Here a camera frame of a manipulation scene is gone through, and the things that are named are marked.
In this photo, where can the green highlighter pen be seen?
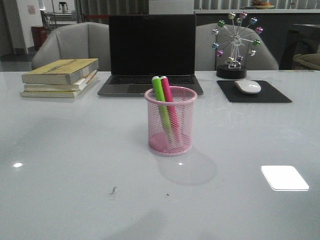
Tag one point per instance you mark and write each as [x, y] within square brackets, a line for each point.
[158, 91]

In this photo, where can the pink highlighter pen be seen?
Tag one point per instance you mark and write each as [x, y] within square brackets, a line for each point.
[168, 93]

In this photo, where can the pink mesh pen holder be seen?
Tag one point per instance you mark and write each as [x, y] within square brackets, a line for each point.
[184, 99]

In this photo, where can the grey laptop black screen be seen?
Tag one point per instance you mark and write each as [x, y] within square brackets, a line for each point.
[143, 46]

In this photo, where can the middle cream book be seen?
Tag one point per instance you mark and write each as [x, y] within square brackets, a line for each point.
[77, 86]

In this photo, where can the ferris wheel desk ornament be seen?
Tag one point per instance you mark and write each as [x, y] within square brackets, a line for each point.
[233, 67]

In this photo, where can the right grey armchair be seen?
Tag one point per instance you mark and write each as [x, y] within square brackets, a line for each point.
[255, 58]

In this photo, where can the grey armchair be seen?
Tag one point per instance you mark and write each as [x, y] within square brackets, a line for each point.
[255, 58]
[76, 41]

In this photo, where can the white computer mouse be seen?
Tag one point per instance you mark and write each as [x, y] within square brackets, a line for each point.
[248, 86]

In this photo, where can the top yellow book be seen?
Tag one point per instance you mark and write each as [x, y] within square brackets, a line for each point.
[61, 72]

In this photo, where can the yellow book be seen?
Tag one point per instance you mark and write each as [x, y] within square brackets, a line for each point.
[50, 94]
[61, 72]

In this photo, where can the left grey armchair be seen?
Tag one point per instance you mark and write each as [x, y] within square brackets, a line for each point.
[76, 41]

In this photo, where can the black mouse pad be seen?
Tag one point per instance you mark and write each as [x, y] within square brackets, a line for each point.
[268, 93]

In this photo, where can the bottom yellow book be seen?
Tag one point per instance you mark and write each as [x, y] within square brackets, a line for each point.
[50, 94]

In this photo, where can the red trash bin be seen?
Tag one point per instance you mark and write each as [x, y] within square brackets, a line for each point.
[39, 35]

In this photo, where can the fruit bowl on counter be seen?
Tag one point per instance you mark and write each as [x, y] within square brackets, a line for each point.
[262, 5]

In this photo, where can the olive cushion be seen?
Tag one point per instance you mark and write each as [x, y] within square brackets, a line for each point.
[307, 61]

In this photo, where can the dark side table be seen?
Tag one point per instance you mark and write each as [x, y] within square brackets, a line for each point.
[300, 39]

